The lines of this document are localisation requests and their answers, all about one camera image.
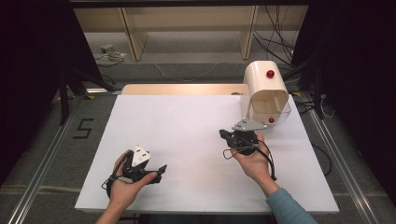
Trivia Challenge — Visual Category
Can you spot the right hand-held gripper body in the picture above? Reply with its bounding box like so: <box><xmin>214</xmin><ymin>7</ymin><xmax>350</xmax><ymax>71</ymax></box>
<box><xmin>226</xmin><ymin>119</ymin><xmax>268</xmax><ymax>157</ymax></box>

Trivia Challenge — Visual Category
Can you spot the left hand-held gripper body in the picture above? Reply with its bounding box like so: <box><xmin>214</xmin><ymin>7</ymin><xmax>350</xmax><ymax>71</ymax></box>
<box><xmin>121</xmin><ymin>145</ymin><xmax>163</xmax><ymax>185</ymax></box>

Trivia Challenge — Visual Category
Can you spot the clear drawer with red knob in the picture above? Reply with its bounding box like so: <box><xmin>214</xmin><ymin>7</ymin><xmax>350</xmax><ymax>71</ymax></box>
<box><xmin>247</xmin><ymin>98</ymin><xmax>292</xmax><ymax>128</ymax></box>

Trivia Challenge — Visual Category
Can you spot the white mini drawer cabinet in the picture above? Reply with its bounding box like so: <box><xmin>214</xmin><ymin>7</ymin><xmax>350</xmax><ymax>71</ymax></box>
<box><xmin>240</xmin><ymin>60</ymin><xmax>290</xmax><ymax>125</ymax></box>

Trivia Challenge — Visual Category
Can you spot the person's left hand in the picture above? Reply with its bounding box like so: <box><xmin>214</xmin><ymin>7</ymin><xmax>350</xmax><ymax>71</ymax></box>
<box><xmin>108</xmin><ymin>149</ymin><xmax>158</xmax><ymax>209</ymax></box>

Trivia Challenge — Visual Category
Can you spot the person's right hand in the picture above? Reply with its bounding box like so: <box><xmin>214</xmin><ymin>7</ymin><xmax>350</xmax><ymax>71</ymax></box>
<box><xmin>232</xmin><ymin>133</ymin><xmax>278</xmax><ymax>189</ymax></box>

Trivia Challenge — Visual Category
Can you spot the tan wooden table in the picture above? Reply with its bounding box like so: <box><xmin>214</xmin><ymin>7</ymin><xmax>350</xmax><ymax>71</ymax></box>
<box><xmin>120</xmin><ymin>83</ymin><xmax>250</xmax><ymax>96</ymax></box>

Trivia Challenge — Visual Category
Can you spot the black tape numeral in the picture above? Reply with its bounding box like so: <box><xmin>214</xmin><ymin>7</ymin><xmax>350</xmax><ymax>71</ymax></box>
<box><xmin>73</xmin><ymin>118</ymin><xmax>95</xmax><ymax>140</ymax></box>

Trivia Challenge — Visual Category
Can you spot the black metal stand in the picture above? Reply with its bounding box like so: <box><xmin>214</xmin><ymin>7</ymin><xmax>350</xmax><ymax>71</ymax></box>
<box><xmin>281</xmin><ymin>55</ymin><xmax>325</xmax><ymax>120</ymax></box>

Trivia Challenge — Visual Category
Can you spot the black tripod stand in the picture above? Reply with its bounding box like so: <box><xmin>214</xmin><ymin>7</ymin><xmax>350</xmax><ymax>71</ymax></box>
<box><xmin>57</xmin><ymin>66</ymin><xmax>116</xmax><ymax>125</ymax></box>

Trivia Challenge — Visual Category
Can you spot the wooden shelf unit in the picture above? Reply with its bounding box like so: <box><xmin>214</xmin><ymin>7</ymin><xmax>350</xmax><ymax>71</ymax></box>
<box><xmin>73</xmin><ymin>6</ymin><xmax>309</xmax><ymax>62</ymax></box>

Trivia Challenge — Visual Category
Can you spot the black curtain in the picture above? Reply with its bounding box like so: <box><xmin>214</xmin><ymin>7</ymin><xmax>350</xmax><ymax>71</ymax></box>
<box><xmin>0</xmin><ymin>0</ymin><xmax>104</xmax><ymax>188</ymax></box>
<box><xmin>292</xmin><ymin>0</ymin><xmax>396</xmax><ymax>197</ymax></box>

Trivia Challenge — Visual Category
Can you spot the left hand-held gripper cable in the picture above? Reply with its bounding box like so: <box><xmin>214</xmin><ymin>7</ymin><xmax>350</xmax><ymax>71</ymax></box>
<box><xmin>101</xmin><ymin>150</ymin><xmax>134</xmax><ymax>198</ymax></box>

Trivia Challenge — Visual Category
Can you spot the hand-held gripper cable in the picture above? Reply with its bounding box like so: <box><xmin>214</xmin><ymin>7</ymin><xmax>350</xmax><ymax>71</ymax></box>
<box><xmin>101</xmin><ymin>150</ymin><xmax>134</xmax><ymax>198</ymax></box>
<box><xmin>222</xmin><ymin>139</ymin><xmax>278</xmax><ymax>182</ymax></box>

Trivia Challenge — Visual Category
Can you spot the right hand-held gripper cable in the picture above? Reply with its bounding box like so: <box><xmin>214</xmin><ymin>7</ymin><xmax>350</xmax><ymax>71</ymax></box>
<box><xmin>222</xmin><ymin>139</ymin><xmax>278</xmax><ymax>182</ymax></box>

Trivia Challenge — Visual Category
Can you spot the long white floor cable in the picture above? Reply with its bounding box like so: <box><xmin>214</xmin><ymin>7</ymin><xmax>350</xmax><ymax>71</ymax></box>
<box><xmin>141</xmin><ymin>46</ymin><xmax>250</xmax><ymax>82</ymax></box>

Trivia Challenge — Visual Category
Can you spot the bundle of black cables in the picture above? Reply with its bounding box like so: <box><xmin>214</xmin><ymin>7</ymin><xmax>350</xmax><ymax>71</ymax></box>
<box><xmin>252</xmin><ymin>6</ymin><xmax>300</xmax><ymax>68</ymax></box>

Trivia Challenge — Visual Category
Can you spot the short white cable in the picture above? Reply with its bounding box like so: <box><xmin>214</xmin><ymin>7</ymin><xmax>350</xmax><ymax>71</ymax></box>
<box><xmin>320</xmin><ymin>94</ymin><xmax>335</xmax><ymax>119</ymax></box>

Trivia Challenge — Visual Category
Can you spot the black floor cable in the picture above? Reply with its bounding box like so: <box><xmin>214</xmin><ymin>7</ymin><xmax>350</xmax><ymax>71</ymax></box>
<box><xmin>311</xmin><ymin>143</ymin><xmax>332</xmax><ymax>176</ymax></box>

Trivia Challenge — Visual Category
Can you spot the aluminium floor rail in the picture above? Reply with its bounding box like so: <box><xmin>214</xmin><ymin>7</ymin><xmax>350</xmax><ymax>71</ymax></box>
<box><xmin>7</xmin><ymin>88</ymin><xmax>122</xmax><ymax>224</ymax></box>
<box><xmin>298</xmin><ymin>92</ymin><xmax>379</xmax><ymax>224</ymax></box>

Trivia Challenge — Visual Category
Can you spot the coiled white cable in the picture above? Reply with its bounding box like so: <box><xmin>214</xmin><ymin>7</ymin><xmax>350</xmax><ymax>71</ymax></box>
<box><xmin>94</xmin><ymin>50</ymin><xmax>127</xmax><ymax>68</ymax></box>

